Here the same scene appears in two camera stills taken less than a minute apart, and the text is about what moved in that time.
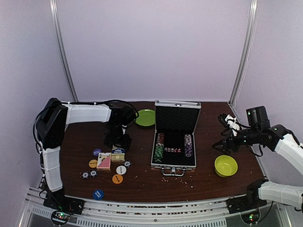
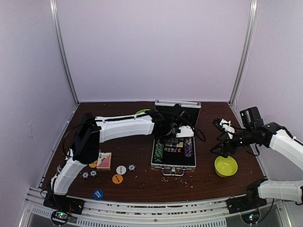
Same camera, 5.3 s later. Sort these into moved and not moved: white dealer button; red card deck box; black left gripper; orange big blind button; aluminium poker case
Moved: black left gripper
Not moved: white dealer button; red card deck box; aluminium poker case; orange big blind button
